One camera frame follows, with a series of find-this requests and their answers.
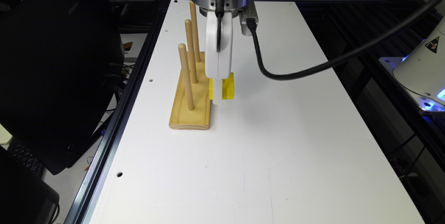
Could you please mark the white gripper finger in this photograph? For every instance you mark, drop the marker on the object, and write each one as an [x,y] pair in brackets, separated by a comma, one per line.
[217,91]

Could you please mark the rear wooden peg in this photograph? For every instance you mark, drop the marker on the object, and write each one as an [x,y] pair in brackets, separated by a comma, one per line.
[195,31]

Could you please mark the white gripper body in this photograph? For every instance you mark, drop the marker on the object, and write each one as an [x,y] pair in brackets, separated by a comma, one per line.
[218,45]

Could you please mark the wooden peg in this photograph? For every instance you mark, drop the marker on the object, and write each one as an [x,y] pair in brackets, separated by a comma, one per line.
[191,53]
[195,31]
[186,76]

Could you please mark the front wooden peg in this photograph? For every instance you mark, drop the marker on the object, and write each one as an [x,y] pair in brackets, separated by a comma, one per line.
[186,76]

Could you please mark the middle wooden peg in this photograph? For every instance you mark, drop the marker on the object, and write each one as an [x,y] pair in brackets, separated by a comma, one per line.
[191,53]

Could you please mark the black computer monitor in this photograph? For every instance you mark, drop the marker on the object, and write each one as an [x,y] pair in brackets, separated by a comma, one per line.
[61,63]

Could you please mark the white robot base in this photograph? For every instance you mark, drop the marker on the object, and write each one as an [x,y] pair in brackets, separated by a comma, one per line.
[421,73]

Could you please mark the yellow block with hole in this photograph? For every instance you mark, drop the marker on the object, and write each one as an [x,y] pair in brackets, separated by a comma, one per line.
[227,88]

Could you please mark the black keyboard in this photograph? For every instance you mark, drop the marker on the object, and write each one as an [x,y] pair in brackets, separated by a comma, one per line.
[24,156]

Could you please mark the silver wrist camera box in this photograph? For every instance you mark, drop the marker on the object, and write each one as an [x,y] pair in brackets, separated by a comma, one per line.
[248,18]

